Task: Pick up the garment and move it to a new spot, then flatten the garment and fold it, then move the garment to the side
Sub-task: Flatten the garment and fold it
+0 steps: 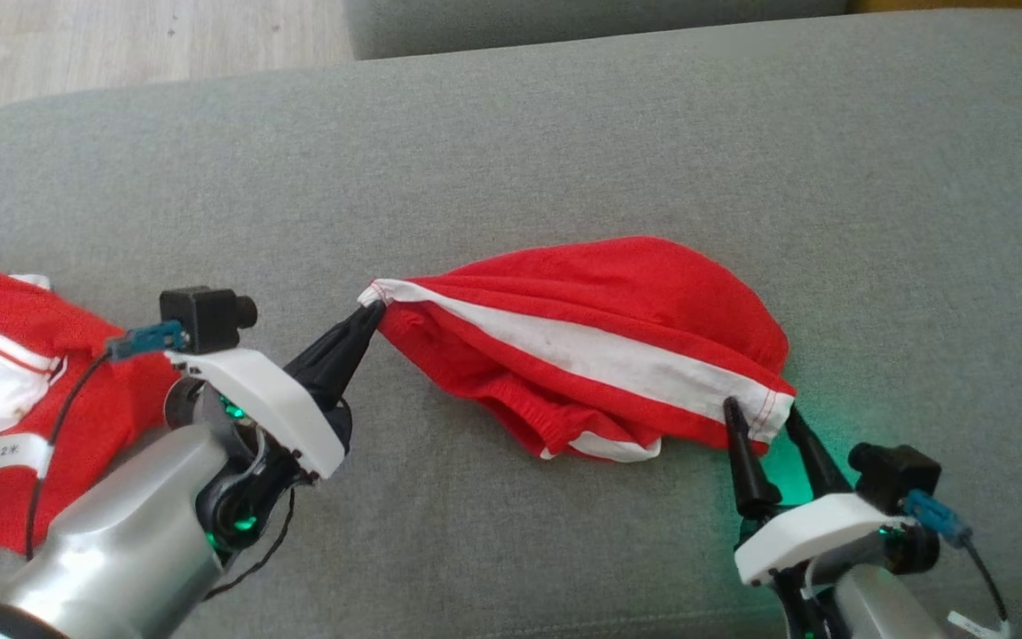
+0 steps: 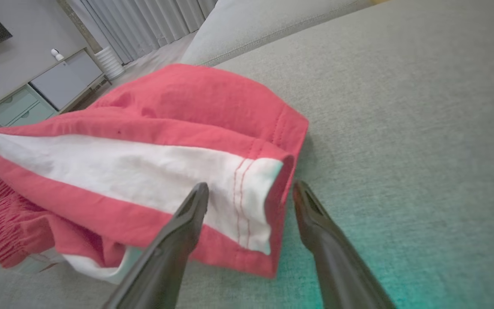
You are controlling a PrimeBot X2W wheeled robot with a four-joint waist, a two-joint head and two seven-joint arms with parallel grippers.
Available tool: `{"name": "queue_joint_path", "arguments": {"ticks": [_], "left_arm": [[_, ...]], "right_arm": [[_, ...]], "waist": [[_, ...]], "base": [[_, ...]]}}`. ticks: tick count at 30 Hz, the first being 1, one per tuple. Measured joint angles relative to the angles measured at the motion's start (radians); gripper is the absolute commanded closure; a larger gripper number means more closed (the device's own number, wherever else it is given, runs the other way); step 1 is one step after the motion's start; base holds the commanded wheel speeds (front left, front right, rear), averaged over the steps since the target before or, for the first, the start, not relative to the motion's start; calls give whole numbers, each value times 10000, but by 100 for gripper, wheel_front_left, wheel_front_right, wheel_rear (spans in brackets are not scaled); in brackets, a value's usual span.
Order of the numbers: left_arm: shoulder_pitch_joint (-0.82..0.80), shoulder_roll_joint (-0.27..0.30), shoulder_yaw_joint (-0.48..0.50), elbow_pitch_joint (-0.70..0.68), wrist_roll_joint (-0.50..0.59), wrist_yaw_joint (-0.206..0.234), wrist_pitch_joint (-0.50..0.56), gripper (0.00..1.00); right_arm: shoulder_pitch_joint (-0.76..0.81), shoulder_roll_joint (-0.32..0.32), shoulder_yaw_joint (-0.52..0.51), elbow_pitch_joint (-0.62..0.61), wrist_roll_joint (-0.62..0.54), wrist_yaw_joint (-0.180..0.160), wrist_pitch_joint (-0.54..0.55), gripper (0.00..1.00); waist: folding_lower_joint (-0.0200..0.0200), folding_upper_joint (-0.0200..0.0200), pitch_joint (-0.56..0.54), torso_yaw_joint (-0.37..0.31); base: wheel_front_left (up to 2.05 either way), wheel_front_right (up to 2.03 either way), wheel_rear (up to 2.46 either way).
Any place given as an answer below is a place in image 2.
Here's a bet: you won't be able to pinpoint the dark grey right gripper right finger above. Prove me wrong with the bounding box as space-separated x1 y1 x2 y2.
292 180 398 309

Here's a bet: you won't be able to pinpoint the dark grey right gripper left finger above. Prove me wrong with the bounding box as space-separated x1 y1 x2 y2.
101 182 210 309

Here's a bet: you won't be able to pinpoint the red shorts with white stripes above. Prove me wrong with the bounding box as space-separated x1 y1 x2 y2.
0 64 310 284

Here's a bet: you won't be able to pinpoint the mint green cabinet drawer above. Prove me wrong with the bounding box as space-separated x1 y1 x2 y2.
0 88 39 125
9 103 59 127

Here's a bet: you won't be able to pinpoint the white ribbed floor appliance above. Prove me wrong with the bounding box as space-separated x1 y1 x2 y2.
95 46 125 80

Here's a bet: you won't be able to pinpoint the long low tv cabinet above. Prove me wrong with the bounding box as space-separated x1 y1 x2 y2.
0 47 106 129

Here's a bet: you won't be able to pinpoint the grey cabinet door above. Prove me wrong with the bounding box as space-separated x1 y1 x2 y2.
30 51 104 110

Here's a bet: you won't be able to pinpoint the grey pleated curtain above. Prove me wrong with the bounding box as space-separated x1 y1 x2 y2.
65 0 217 65

